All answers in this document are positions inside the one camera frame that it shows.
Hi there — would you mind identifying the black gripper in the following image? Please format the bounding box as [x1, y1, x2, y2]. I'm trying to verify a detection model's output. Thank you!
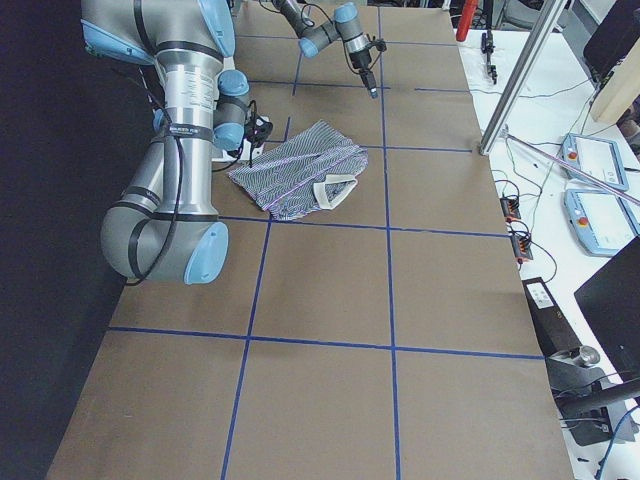
[349, 49, 377, 98]

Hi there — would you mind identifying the striped polo shirt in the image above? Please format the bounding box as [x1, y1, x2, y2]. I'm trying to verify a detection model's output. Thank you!
[229, 120, 368, 221]

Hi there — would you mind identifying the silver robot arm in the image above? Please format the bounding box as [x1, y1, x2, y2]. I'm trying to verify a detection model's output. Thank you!
[272, 1, 387, 99]
[81, 1, 249, 285]

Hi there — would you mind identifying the red cylinder object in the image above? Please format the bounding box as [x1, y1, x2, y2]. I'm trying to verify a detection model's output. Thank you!
[456, 0, 479, 42]

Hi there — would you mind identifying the black clamp tool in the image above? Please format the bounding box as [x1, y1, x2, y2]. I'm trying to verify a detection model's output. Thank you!
[481, 28, 498, 85]

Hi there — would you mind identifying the upper orange terminal block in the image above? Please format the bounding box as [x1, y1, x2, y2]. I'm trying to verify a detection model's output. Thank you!
[499, 196, 521, 223]

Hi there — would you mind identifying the orange terminal block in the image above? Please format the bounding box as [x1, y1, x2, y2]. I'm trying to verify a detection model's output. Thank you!
[510, 232, 533, 264]
[499, 196, 521, 223]

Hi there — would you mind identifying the lower orange terminal block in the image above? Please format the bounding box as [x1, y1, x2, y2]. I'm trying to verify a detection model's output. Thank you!
[510, 232, 533, 264]

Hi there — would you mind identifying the upper teach pendant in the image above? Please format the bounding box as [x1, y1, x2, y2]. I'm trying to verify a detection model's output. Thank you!
[561, 133, 629, 191]

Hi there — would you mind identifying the teach pendant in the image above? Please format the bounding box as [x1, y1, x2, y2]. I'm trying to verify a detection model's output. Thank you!
[564, 189, 639, 257]
[561, 133, 629, 191]

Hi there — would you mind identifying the beige wooden board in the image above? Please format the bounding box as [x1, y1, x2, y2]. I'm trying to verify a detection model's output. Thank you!
[591, 41, 640, 124]

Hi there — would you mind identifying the brown paper table cover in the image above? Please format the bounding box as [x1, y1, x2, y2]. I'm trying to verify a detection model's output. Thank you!
[48, 4, 573, 479]

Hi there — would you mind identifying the lower teach pendant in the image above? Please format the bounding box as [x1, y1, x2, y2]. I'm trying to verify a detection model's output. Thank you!
[564, 189, 639, 257]

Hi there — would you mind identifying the black box with label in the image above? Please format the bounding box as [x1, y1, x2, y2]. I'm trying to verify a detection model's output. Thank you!
[522, 277, 581, 357]

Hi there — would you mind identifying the black monitor corner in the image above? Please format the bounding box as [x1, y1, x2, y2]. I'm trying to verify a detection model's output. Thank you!
[574, 238, 640, 374]

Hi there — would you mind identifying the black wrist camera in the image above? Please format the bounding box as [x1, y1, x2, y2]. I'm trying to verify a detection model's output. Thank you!
[367, 35, 387, 53]
[245, 115, 273, 149]

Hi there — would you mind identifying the aluminium frame post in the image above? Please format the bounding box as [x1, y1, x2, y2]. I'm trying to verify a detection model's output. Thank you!
[479, 0, 566, 155]

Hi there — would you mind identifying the black camera stand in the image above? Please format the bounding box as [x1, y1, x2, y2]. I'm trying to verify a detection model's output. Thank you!
[545, 348, 639, 447]

